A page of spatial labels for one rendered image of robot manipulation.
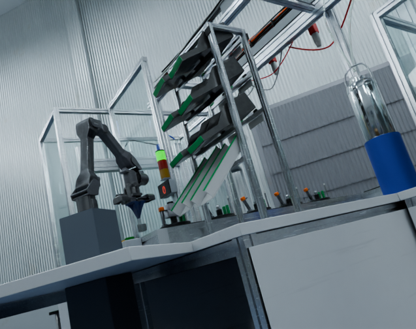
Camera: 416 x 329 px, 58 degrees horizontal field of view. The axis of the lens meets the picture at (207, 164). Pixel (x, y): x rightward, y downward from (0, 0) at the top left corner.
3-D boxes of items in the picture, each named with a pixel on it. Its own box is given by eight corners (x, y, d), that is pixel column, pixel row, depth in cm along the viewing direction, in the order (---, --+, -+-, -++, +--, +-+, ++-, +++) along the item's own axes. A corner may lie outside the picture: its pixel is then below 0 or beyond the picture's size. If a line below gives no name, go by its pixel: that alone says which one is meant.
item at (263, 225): (241, 235, 89) (238, 223, 90) (77, 291, 205) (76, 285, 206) (476, 184, 171) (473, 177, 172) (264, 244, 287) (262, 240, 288)
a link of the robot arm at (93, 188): (88, 194, 131) (85, 177, 132) (69, 202, 134) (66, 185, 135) (101, 196, 136) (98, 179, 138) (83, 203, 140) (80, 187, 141)
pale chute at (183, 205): (191, 209, 134) (181, 202, 134) (179, 217, 145) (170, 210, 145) (225, 152, 148) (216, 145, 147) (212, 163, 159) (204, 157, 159)
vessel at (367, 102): (387, 132, 160) (356, 55, 170) (359, 145, 171) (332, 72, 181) (403, 132, 168) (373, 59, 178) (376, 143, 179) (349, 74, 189)
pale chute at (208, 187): (214, 197, 123) (203, 189, 122) (199, 207, 134) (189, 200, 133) (249, 136, 136) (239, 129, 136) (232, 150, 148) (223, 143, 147)
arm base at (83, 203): (74, 216, 131) (72, 200, 133) (86, 217, 137) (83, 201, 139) (91, 210, 129) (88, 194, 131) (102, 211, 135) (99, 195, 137)
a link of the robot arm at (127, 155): (90, 121, 145) (99, 108, 154) (74, 128, 148) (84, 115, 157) (133, 175, 159) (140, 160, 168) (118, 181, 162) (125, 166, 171)
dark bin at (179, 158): (183, 157, 140) (171, 141, 141) (172, 168, 152) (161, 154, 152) (233, 124, 155) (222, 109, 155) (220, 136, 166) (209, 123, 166)
